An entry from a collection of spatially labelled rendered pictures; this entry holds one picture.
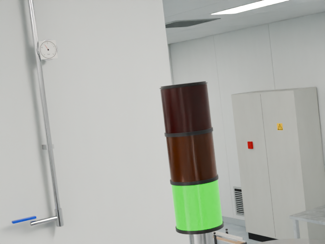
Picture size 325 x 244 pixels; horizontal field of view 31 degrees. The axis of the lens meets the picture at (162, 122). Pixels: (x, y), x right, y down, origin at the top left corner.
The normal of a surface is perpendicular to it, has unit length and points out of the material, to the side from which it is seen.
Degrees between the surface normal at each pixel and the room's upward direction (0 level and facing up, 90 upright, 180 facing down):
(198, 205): 90
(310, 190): 90
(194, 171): 90
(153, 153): 90
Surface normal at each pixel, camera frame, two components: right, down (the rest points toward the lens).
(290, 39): -0.84, 0.14
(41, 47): 0.54, 0.00
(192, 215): -0.29, 0.10
